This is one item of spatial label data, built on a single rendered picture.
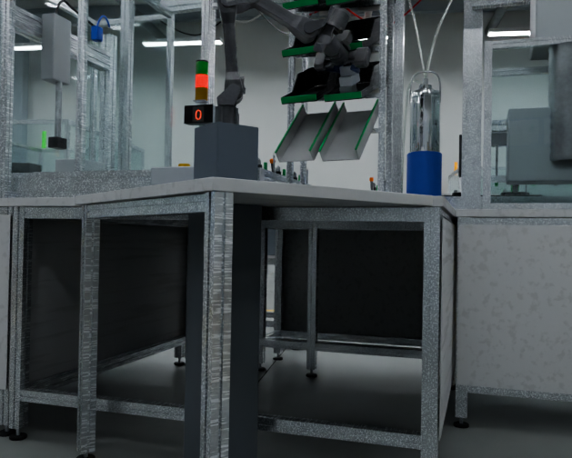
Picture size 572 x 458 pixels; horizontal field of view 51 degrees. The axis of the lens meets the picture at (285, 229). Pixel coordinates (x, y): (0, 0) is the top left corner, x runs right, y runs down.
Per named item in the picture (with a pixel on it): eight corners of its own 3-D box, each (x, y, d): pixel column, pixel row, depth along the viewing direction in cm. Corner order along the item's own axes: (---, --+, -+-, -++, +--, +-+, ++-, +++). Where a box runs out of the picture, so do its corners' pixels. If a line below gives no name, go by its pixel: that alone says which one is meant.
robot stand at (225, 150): (216, 192, 171) (217, 121, 171) (193, 194, 182) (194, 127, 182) (257, 194, 179) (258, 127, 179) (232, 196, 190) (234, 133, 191)
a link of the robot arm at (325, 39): (322, 49, 179) (336, 22, 179) (307, 46, 182) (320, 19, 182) (332, 62, 184) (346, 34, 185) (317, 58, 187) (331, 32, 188)
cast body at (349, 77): (352, 85, 194) (348, 64, 192) (339, 86, 197) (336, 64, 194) (363, 79, 201) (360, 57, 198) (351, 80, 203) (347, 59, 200)
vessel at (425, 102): (439, 151, 267) (440, 65, 268) (406, 152, 271) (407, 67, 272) (441, 154, 280) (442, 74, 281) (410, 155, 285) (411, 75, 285)
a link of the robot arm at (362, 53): (356, 53, 180) (361, 34, 182) (304, 58, 190) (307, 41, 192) (367, 67, 187) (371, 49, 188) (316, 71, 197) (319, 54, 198)
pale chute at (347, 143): (359, 159, 193) (356, 148, 190) (322, 161, 199) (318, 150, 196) (381, 109, 211) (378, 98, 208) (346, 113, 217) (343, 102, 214)
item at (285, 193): (212, 190, 126) (212, 176, 126) (75, 204, 199) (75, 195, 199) (432, 205, 168) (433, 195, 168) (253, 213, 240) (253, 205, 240)
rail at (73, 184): (259, 198, 195) (260, 164, 196) (32, 199, 223) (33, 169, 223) (265, 199, 201) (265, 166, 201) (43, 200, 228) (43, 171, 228)
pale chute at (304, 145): (314, 161, 197) (310, 149, 195) (278, 162, 204) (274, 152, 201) (338, 112, 215) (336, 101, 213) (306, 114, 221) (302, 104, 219)
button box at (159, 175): (208, 184, 193) (208, 164, 193) (150, 184, 200) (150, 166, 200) (217, 186, 200) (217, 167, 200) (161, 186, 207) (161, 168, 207)
